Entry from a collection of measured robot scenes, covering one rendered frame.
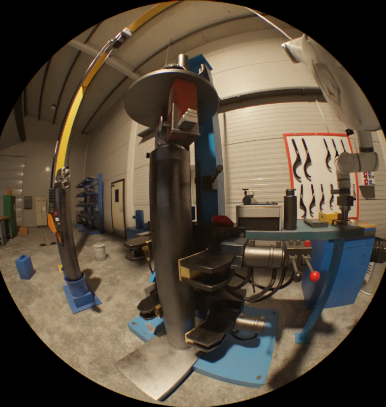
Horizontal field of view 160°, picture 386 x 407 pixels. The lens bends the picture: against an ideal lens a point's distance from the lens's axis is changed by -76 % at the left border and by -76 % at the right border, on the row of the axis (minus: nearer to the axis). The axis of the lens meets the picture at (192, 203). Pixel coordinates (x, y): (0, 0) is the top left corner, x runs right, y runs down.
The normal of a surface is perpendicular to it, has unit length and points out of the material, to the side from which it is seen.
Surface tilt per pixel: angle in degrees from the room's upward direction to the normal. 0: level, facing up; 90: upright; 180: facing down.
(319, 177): 90
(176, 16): 173
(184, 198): 90
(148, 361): 0
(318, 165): 90
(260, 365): 0
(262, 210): 90
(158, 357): 0
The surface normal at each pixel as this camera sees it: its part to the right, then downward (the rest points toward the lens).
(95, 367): -0.03, -1.00
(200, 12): -0.04, 1.00
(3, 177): 0.85, -0.02
